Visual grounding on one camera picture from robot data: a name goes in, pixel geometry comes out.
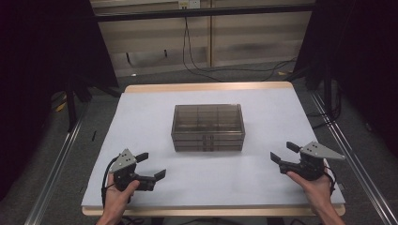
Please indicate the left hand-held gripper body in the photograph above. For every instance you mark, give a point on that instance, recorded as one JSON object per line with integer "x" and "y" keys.
{"x": 123, "y": 162}

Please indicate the black horizontal bar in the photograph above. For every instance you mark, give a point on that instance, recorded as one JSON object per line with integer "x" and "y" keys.
{"x": 203, "y": 12}

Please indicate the person's left hand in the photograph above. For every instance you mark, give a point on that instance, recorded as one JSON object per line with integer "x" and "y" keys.
{"x": 115, "y": 200}

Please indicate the yellow floor tape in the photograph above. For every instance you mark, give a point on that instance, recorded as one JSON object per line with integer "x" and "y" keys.
{"x": 61, "y": 107}

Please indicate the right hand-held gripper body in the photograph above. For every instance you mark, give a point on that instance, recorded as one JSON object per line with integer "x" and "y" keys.
{"x": 311, "y": 167}

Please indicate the metal floor rail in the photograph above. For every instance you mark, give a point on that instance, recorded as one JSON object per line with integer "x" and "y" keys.
{"x": 53, "y": 178}
{"x": 359, "y": 168}

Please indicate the black curtain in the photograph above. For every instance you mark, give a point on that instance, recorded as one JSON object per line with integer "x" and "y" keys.
{"x": 37, "y": 78}
{"x": 359, "y": 62}

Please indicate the person's right hand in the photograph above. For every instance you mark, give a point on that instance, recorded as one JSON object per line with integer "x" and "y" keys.
{"x": 317, "y": 192}

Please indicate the transparent brown drawer box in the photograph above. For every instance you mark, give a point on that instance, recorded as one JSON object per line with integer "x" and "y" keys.
{"x": 208, "y": 125}

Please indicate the white table mat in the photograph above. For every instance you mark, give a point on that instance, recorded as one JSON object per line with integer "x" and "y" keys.
{"x": 219, "y": 181}

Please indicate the white wall socket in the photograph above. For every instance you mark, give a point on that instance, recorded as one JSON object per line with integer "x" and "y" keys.
{"x": 189, "y": 3}

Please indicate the black metal stand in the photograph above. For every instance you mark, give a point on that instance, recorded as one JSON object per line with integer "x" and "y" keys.
{"x": 71, "y": 106}
{"x": 327, "y": 93}

